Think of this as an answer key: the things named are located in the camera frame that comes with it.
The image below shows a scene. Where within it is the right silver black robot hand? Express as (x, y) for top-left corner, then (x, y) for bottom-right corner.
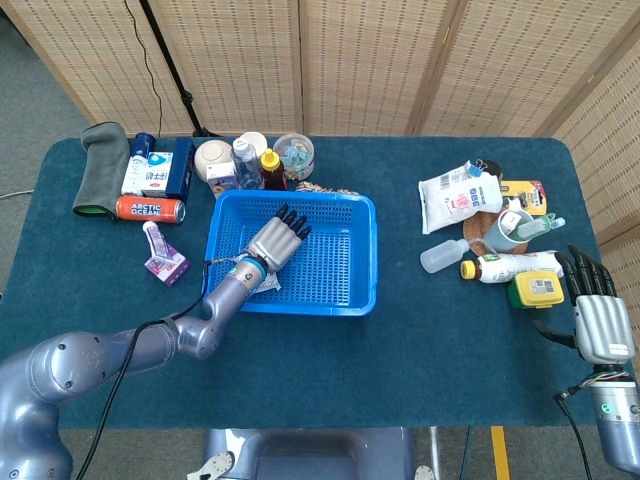
(533, 244), (632, 365)

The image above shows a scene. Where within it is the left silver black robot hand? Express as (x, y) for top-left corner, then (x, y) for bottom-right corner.
(244, 203), (313, 274)

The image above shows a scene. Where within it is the white snack packet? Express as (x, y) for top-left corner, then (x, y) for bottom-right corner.
(255, 273), (282, 297)

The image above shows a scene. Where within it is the small purple box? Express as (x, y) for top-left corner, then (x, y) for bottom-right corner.
(143, 249), (192, 288)

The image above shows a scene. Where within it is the purple tube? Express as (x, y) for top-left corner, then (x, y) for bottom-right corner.
(142, 221), (186, 264)

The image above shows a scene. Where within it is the silver-blue robot base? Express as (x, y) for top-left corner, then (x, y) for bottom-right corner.
(187, 427), (436, 480)

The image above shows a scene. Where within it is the honey bottle yellow cap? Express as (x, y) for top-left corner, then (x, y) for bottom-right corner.
(259, 148), (289, 192)

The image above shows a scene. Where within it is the clear plastic water bottle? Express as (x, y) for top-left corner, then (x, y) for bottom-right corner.
(231, 138), (265, 191)

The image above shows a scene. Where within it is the white drink bottle yellow cap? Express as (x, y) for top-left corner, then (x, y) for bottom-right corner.
(460, 249), (567, 285)

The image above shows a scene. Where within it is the blue plastic perforated basket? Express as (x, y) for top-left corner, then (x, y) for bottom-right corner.
(201, 188), (377, 318)

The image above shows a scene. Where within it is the yellow green lidded box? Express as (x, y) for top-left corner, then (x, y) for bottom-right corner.
(506, 270), (566, 310)

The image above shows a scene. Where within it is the small purple white carton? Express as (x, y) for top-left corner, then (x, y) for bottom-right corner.
(206, 162), (241, 196)

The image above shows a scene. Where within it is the clear round clip container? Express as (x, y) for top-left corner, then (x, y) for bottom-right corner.
(272, 132), (316, 180)

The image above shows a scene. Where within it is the white paper cup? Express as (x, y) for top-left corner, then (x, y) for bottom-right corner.
(237, 131), (269, 156)

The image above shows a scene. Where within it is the cream round bowl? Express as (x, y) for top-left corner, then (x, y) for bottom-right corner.
(193, 139), (235, 182)

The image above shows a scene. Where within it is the dark blue rectangular box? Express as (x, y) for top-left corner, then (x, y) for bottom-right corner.
(165, 136), (196, 204)

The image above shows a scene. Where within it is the orange Arctic Ocean can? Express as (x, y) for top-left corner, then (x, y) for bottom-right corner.
(115, 194), (187, 225)

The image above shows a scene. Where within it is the grey-green plastic cup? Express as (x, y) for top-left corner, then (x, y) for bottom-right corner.
(482, 208), (535, 254)

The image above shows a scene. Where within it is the white blue tissue pack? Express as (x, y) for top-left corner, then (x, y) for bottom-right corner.
(141, 151), (175, 198)

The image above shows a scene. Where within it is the teal felt table cover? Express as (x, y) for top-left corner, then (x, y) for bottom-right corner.
(0, 135), (632, 431)

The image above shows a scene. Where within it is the yellow snack packet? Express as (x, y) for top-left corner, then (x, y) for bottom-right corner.
(499, 179), (549, 217)

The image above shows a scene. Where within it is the woven rattan coaster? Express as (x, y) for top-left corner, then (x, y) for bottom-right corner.
(462, 212), (529, 257)

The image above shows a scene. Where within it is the yellow floor tape strip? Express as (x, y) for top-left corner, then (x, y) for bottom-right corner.
(490, 425), (511, 480)

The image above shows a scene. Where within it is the dark blue small can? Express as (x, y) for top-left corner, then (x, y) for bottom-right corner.
(131, 131), (157, 157)

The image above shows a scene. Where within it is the grey folded towel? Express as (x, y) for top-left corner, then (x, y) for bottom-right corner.
(72, 121), (131, 218)

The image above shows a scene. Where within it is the white flour bag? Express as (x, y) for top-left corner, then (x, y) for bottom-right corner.
(418, 160), (504, 236)

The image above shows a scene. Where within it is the black tripod stand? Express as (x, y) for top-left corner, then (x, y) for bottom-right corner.
(139, 0), (224, 139)

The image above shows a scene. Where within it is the bamboo folding screen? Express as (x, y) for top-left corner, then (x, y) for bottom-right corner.
(0, 0), (640, 361)

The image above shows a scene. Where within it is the braided beige rope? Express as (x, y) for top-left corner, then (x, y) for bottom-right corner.
(294, 180), (361, 197)

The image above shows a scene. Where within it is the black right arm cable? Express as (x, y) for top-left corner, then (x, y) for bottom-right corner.
(552, 384), (595, 480)

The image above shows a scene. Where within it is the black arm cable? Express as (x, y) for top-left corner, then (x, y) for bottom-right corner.
(74, 254), (241, 480)
(552, 384), (595, 480)

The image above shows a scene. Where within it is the thin black hanging cable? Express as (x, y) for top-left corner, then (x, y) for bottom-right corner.
(123, 0), (164, 137)

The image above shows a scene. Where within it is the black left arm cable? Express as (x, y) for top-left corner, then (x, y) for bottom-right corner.
(74, 254), (241, 480)

